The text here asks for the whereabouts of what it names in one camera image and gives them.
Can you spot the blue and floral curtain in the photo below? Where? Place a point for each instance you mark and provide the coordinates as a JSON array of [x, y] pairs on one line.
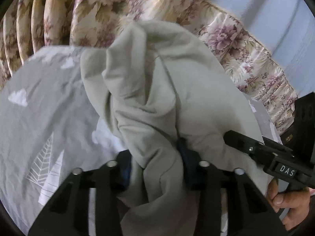
[[265, 46]]

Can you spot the beige zip jacket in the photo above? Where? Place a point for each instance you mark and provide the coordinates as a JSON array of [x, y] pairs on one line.
[[158, 82]]

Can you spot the person's right hand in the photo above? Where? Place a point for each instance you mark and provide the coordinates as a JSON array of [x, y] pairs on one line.
[[296, 201]]

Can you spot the dark wooden cabinet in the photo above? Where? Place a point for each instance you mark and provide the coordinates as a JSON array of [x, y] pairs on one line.
[[300, 134]]

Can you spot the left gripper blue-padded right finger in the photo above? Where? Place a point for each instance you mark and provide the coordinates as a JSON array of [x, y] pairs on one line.
[[233, 192]]

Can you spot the grey patterned bed sheet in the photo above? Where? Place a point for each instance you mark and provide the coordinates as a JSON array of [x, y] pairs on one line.
[[48, 128]]

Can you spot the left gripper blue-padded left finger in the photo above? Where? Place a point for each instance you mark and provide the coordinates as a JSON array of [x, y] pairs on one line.
[[67, 211]]

